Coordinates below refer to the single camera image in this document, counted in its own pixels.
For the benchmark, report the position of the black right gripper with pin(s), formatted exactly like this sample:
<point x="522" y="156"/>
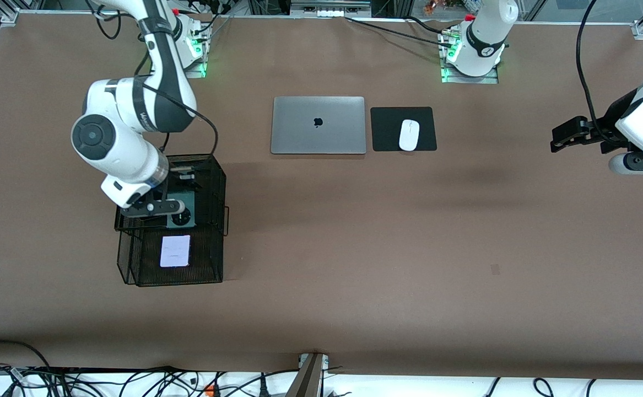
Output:
<point x="168" y="192"/>

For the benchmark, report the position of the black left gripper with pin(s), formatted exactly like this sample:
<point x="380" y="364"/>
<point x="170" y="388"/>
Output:
<point x="609" y="122"/>

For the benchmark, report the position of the dark green smartphone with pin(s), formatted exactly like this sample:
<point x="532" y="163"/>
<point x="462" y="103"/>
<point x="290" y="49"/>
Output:
<point x="180" y="219"/>

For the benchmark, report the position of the lilac white flip phone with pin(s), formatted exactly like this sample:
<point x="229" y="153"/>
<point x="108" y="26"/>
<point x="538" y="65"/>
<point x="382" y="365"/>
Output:
<point x="175" y="251"/>

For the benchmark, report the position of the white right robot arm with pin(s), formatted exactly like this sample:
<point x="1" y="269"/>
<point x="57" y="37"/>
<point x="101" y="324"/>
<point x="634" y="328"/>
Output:
<point x="112" y="143"/>

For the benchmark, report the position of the black mesh two-tier tray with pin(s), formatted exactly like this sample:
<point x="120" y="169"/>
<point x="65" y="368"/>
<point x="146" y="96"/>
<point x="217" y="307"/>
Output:
<point x="211" y="259"/>

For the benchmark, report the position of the silver closed laptop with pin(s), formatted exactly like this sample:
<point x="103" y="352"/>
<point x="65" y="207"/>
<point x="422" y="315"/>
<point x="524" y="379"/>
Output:
<point x="299" y="132"/>

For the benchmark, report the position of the white computer mouse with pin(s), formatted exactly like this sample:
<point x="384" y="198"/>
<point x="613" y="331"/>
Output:
<point x="409" y="135"/>

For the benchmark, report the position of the black mouse pad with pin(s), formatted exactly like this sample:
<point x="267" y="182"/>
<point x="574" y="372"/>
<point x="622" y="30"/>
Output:
<point x="387" y="132"/>

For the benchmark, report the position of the white power strip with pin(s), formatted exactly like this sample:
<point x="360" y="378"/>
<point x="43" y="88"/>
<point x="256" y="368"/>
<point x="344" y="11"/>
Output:
<point x="329" y="11"/>

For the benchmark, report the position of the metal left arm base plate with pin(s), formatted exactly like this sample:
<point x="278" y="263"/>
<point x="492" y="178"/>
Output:
<point x="489" y="80"/>

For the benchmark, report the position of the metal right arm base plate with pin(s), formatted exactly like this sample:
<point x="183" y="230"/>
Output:
<point x="200" y="75"/>

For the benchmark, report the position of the grey metal camera post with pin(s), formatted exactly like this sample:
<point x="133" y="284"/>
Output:
<point x="307" y="380"/>

